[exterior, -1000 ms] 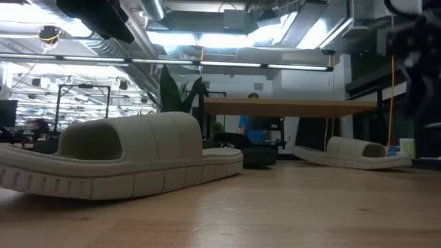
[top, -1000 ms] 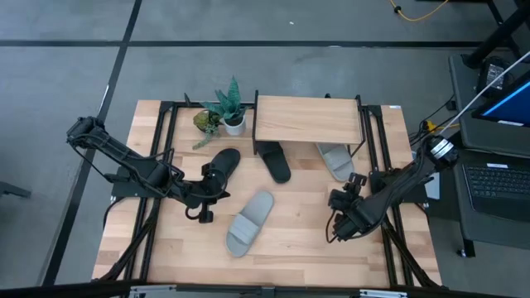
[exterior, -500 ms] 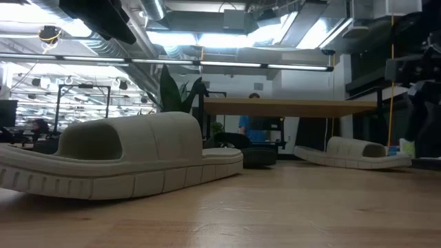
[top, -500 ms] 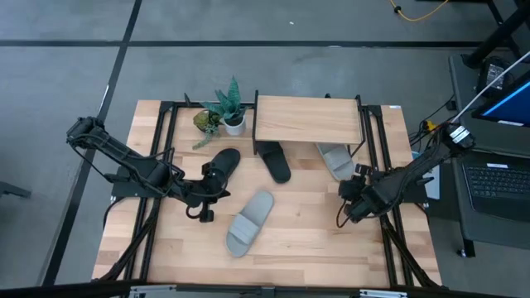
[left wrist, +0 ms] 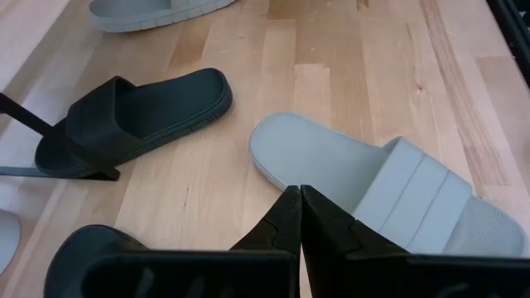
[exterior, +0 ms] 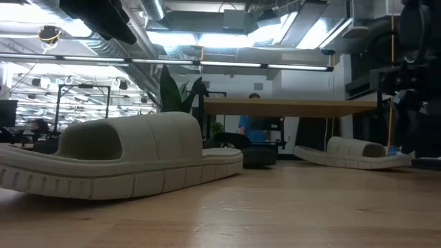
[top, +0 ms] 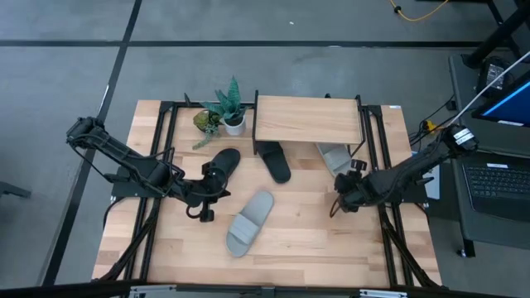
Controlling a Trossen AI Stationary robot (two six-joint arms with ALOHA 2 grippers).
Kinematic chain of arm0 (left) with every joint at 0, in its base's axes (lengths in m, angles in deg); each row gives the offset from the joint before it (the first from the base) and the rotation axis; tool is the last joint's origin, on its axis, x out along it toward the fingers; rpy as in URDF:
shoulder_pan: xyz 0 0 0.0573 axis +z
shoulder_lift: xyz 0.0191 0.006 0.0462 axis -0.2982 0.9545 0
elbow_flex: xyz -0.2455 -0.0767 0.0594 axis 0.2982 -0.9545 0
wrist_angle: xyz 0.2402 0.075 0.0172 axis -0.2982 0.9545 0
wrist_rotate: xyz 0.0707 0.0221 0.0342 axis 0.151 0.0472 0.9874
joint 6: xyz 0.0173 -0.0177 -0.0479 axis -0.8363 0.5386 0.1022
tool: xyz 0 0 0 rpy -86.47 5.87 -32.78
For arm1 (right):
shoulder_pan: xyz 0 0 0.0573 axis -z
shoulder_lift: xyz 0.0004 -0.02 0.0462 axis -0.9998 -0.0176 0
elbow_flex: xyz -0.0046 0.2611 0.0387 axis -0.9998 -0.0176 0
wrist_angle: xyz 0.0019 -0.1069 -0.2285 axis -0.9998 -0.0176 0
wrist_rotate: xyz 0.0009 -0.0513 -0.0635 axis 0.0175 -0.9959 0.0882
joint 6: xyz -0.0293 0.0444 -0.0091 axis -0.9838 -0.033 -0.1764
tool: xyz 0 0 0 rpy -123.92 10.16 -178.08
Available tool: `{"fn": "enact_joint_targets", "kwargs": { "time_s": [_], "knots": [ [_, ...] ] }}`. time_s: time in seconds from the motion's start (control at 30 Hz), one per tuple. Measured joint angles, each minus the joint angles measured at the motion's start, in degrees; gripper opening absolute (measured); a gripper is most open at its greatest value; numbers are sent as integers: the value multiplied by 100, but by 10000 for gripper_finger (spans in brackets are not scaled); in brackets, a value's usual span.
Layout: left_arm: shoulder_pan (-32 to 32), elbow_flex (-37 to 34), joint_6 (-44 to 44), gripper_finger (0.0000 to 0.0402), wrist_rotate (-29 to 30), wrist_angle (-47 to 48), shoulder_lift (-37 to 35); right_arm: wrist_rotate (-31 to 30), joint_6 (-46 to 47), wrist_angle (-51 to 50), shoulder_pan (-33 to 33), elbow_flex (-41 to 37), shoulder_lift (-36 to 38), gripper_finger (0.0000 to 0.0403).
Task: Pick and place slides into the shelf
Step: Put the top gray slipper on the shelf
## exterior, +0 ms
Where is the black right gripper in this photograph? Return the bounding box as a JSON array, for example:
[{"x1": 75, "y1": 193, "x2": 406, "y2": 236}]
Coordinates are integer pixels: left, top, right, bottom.
[{"x1": 392, "y1": 87, "x2": 441, "y2": 159}]

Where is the rectangular silver air duct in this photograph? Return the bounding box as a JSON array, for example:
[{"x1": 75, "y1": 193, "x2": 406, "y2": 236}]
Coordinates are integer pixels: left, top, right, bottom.
[{"x1": 278, "y1": 0, "x2": 356, "y2": 49}]

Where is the wooden shelf with black legs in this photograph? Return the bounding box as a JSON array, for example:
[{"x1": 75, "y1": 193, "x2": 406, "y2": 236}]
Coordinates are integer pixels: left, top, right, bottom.
[{"x1": 196, "y1": 81, "x2": 393, "y2": 163}]

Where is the long linear ceiling light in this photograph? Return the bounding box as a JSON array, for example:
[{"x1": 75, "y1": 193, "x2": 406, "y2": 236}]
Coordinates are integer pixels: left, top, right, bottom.
[{"x1": 0, "y1": 51, "x2": 334, "y2": 72}]

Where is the black background stand frame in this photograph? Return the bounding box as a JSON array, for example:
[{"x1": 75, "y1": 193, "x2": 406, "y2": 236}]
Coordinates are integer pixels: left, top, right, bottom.
[{"x1": 53, "y1": 83, "x2": 112, "y2": 136}]

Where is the black reel with yellow cable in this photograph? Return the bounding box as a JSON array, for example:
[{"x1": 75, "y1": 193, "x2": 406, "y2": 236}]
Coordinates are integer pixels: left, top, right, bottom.
[{"x1": 37, "y1": 25, "x2": 63, "y2": 45}]

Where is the large silver spiral duct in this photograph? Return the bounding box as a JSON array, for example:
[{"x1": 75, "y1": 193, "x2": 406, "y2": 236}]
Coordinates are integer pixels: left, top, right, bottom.
[{"x1": 30, "y1": 0, "x2": 161, "y2": 96}]

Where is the person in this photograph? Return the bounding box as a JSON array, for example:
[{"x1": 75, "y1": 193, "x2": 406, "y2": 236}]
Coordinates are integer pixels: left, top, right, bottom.
[
  {"x1": 30, "y1": 118, "x2": 51, "y2": 136},
  {"x1": 237, "y1": 92, "x2": 267, "y2": 144}
]

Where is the black background cart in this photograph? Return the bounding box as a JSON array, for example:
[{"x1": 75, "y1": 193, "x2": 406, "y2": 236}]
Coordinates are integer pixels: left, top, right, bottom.
[{"x1": 240, "y1": 116, "x2": 287, "y2": 152}]

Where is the yellow hanging strap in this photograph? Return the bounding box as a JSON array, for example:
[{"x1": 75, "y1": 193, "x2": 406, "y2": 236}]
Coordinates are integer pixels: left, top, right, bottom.
[{"x1": 387, "y1": 13, "x2": 396, "y2": 149}]

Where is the grey foam slide sandal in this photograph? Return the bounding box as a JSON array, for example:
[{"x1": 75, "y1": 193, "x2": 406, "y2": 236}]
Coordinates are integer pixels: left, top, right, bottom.
[
  {"x1": 292, "y1": 136, "x2": 413, "y2": 170},
  {"x1": 0, "y1": 110, "x2": 245, "y2": 201}
]

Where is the small silver spiral duct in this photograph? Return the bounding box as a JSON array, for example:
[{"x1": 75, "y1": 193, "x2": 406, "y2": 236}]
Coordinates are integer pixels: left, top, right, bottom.
[{"x1": 139, "y1": 0, "x2": 167, "y2": 21}]

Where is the grey ceiling junction box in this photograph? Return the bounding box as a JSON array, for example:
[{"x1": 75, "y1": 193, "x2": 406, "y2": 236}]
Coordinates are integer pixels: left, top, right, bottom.
[{"x1": 223, "y1": 8, "x2": 246, "y2": 31}]

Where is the snake plant in white pot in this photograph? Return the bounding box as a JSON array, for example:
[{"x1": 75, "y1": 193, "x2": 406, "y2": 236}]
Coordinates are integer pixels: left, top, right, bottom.
[{"x1": 146, "y1": 63, "x2": 207, "y2": 114}]

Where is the small green background plant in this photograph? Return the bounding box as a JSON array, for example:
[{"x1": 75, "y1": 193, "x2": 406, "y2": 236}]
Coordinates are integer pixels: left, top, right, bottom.
[{"x1": 209, "y1": 121, "x2": 225, "y2": 137}]

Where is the dark background monitor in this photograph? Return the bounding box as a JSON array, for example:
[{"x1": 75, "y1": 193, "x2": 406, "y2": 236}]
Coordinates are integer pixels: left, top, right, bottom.
[{"x1": 0, "y1": 99, "x2": 19, "y2": 128}]

